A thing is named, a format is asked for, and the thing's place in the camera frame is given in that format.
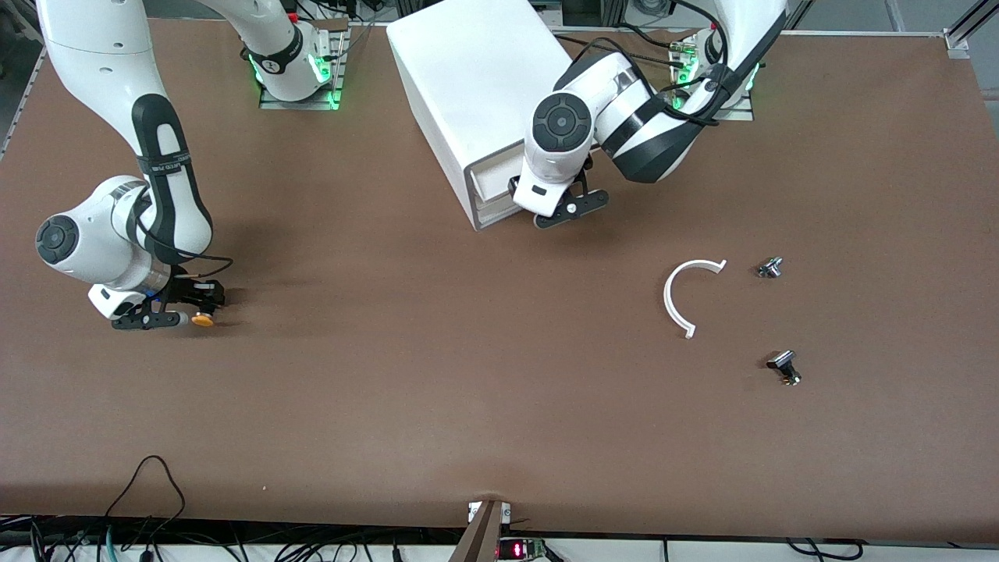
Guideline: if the white C-shaped plastic ring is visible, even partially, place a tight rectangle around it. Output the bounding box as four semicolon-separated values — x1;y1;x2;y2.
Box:
663;258;729;340

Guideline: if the tangled black cable bundle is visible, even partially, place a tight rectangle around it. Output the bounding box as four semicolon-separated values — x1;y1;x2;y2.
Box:
0;515;469;562

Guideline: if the black cable loop under table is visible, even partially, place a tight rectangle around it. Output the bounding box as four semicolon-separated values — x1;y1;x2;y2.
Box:
784;539;867;561

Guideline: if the black cable behind cabinet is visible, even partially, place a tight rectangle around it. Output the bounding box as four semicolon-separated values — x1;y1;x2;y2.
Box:
553;33;688;69

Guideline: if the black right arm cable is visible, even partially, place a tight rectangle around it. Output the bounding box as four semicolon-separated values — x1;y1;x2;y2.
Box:
133;187;235;282

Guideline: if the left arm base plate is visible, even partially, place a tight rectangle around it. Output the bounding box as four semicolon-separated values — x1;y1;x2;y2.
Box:
671;35;756;121

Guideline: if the brown camera mount bracket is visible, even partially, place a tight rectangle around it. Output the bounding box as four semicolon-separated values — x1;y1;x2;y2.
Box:
449;500;514;562

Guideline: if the red LED display device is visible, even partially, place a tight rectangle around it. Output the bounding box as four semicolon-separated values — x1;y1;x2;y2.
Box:
498;537;551;561

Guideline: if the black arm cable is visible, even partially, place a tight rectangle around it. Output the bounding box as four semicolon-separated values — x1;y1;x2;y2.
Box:
133;187;235;282
581;0;789;126

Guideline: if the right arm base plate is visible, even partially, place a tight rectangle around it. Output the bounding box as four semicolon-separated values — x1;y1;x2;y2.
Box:
258;17;348;111

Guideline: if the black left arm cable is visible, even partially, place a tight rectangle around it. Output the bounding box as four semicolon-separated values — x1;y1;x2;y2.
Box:
581;0;789;126

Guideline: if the black looped table cable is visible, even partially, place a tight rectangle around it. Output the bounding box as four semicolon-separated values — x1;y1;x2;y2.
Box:
104;454;188;539

